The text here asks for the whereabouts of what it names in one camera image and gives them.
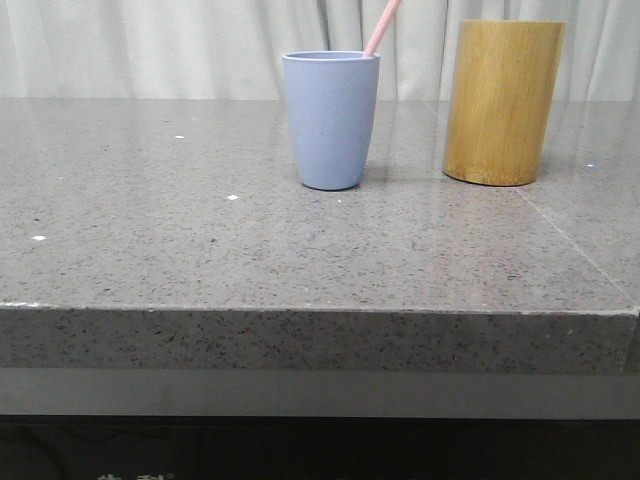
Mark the blue plastic cup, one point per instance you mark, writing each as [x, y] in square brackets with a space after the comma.
[331, 100]

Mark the bamboo wooden cylinder holder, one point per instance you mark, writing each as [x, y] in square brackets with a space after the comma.
[503, 85]

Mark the white pleated curtain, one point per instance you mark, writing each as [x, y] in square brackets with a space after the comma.
[232, 49]

